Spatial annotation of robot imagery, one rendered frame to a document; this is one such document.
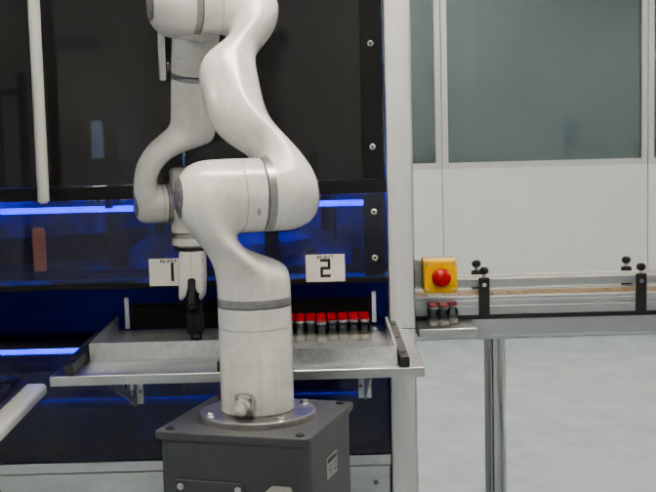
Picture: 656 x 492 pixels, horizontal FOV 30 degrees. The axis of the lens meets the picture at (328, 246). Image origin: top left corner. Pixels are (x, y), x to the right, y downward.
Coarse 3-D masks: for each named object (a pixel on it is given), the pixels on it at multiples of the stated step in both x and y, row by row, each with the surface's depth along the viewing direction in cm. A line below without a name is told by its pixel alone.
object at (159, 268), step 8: (152, 264) 265; (160, 264) 265; (168, 264) 265; (176, 264) 265; (152, 272) 266; (160, 272) 266; (168, 272) 266; (176, 272) 266; (152, 280) 266; (160, 280) 266; (168, 280) 266; (176, 280) 266
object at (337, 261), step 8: (312, 256) 265; (320, 256) 266; (328, 256) 266; (336, 256) 266; (344, 256) 266; (312, 264) 266; (320, 264) 266; (336, 264) 266; (344, 264) 266; (312, 272) 266; (328, 272) 266; (336, 272) 266; (344, 272) 266; (312, 280) 266; (320, 280) 266; (328, 280) 266; (336, 280) 266; (344, 280) 266
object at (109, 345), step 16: (112, 320) 268; (96, 336) 249; (112, 336) 266; (128, 336) 267; (144, 336) 266; (160, 336) 266; (176, 336) 265; (208, 336) 264; (96, 352) 241; (112, 352) 241; (128, 352) 241; (144, 352) 241; (160, 352) 241; (176, 352) 241; (192, 352) 241; (208, 352) 241
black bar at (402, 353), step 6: (390, 324) 263; (396, 324) 263; (396, 330) 255; (396, 336) 249; (396, 342) 242; (402, 342) 242; (402, 348) 235; (402, 354) 229; (402, 360) 228; (408, 360) 228; (402, 366) 228; (408, 366) 228
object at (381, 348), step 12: (372, 336) 259; (384, 336) 259; (300, 348) 230; (312, 348) 230; (324, 348) 230; (336, 348) 230; (348, 348) 230; (360, 348) 230; (372, 348) 230; (384, 348) 230; (396, 348) 230; (300, 360) 230; (312, 360) 230; (324, 360) 231; (336, 360) 231; (348, 360) 231; (360, 360) 231; (372, 360) 231; (384, 360) 231; (396, 360) 231
